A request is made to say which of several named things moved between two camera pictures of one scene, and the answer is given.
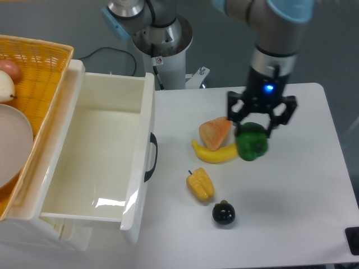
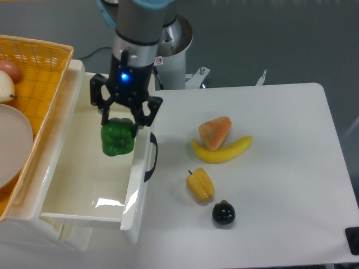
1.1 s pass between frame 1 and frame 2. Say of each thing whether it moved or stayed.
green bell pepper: moved
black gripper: moved
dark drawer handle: stayed
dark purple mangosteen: stayed
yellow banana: stayed
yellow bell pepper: stayed
